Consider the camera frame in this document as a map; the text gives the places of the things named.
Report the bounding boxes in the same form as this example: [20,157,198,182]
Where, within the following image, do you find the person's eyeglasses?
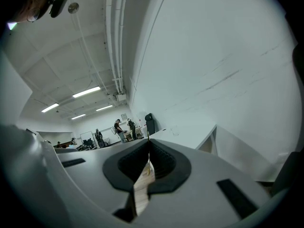
[26,7,41,23]

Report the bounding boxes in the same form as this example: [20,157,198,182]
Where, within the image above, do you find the round ceiling detector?
[67,2,80,15]

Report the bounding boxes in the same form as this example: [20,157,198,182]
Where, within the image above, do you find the black office chair with headrest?
[144,113,157,137]

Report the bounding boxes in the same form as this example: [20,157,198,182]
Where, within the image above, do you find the white wall-mounted unit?
[114,92,127,103]

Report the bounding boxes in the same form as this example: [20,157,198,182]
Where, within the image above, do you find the white ceiling pipe run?
[105,0,124,95]

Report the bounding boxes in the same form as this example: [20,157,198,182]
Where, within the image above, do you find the white whiteboard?
[79,130,95,144]

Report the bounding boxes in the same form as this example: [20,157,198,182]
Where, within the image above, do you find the light wooden table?
[123,126,143,140]

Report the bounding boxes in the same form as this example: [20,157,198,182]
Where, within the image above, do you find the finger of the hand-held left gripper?
[54,138,151,223]
[133,138,272,228]

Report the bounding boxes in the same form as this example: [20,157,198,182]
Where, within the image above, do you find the black head-mounted camera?
[48,0,71,19]

